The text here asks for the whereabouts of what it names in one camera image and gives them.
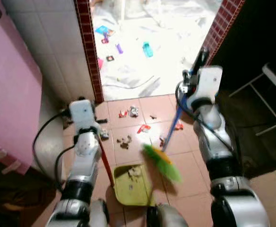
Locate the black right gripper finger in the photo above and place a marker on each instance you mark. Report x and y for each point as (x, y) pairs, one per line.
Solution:
(202, 57)

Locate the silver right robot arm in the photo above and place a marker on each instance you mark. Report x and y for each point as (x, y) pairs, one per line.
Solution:
(218, 142)

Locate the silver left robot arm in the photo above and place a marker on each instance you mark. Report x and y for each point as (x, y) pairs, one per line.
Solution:
(83, 161)

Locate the crumpled yellowish wrapper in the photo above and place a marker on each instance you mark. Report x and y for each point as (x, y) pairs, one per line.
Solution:
(103, 135)

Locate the small red wrapper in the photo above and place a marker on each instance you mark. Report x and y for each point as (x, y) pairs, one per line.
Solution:
(123, 113)

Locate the brown debris pile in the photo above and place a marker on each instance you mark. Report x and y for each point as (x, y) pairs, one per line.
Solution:
(124, 142)

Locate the crumpled silver wrapper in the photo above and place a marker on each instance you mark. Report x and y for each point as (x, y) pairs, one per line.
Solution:
(134, 111)

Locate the slanted red tile door jamb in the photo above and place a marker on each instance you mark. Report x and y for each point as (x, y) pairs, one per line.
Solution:
(225, 28)

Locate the red and white wrapper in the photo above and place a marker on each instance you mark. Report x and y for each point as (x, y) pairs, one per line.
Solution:
(143, 128)

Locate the red torn wrapper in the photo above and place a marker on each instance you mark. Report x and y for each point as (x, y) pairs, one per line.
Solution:
(179, 125)

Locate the tiny brown scrap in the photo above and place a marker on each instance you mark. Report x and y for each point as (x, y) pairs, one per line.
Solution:
(153, 117)

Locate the teal bottle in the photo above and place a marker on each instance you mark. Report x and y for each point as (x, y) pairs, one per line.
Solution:
(147, 49)

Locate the pink plastic object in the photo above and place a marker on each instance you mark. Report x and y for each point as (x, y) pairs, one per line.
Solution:
(100, 62)

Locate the small dark square packet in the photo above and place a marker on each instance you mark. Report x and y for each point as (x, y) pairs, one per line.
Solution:
(110, 58)

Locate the purple bottle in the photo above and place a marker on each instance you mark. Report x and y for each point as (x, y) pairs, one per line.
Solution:
(119, 48)

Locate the wide red tile door jamb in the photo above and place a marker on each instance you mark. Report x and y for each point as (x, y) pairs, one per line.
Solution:
(88, 47)

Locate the white metal rack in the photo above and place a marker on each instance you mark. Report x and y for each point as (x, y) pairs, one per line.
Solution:
(275, 78)

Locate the small red object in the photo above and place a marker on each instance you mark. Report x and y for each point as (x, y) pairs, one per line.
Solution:
(104, 40)

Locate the blue snack package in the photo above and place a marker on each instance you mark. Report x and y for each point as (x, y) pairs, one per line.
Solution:
(103, 31)

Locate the silver left robot leg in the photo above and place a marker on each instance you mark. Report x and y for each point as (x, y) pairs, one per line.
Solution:
(100, 215)

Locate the silver robot leg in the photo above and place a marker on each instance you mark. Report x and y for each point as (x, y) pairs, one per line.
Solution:
(168, 217)
(100, 215)

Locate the pink cabinet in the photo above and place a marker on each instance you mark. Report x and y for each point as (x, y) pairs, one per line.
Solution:
(10, 94)

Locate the silver right robot leg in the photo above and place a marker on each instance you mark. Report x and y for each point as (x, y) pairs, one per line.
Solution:
(168, 217)

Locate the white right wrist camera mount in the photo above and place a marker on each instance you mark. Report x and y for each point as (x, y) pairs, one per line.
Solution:
(209, 82)

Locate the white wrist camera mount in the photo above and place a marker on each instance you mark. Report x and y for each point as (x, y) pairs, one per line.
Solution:
(209, 82)
(82, 113)

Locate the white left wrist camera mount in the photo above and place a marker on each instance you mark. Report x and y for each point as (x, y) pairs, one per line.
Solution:
(82, 113)

